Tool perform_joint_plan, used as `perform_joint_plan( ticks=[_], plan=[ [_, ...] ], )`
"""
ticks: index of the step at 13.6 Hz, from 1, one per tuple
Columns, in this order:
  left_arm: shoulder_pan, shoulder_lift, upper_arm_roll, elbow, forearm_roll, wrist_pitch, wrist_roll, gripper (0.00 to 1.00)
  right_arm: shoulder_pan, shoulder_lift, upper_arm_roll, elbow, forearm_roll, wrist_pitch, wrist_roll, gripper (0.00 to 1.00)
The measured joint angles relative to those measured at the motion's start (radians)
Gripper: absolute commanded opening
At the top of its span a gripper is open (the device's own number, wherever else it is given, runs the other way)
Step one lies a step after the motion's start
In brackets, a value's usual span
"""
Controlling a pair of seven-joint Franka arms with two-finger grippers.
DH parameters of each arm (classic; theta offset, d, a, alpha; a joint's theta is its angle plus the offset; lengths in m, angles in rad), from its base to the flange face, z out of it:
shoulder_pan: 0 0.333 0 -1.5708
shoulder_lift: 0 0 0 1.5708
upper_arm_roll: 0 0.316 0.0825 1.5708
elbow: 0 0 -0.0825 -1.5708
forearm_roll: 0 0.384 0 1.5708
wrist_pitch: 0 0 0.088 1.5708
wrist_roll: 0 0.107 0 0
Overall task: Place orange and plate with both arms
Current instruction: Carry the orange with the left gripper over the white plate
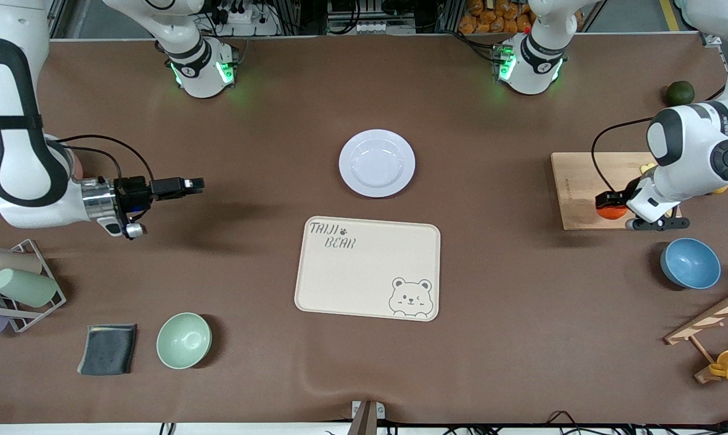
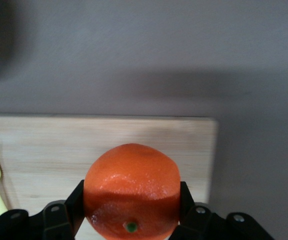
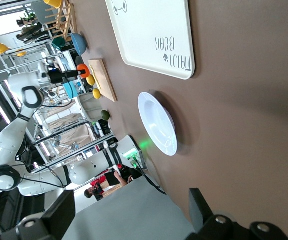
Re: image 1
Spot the white round plate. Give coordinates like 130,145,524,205
339,129,416,198

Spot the wooden cutting board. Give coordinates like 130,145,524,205
550,152,686,231

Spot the blue bowl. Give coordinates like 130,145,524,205
660,237,722,290

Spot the dark green avocado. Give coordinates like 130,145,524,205
666,80,696,107

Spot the beige cup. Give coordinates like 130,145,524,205
0,251,43,277

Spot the mint green cup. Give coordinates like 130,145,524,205
0,268,59,308

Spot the wooden mug rack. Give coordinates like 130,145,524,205
664,284,728,384

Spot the mint green bowl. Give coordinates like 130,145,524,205
156,312,212,370

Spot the grey folded cloth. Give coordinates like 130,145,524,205
77,324,138,376

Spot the white power strip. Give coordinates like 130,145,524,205
210,0,280,36

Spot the cream tray with bear print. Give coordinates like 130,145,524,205
294,216,441,322

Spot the bag of orange buns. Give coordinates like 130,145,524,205
459,0,536,35

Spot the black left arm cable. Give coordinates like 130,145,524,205
591,85,728,195

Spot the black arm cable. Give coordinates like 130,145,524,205
591,85,728,195
54,134,156,182

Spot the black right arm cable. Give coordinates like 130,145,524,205
54,134,156,182

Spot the white wire cup rack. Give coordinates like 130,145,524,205
0,239,67,334

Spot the metal table bracket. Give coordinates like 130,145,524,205
347,400,386,435

